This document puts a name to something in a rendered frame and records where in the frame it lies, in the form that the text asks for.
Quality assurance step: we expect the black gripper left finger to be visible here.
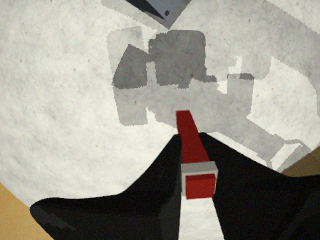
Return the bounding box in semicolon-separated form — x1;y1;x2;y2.
29;135;183;240

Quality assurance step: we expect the dark red square peg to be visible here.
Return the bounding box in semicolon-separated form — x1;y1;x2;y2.
175;111;219;200

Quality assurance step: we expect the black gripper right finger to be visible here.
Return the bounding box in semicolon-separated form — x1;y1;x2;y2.
199;133;320;240

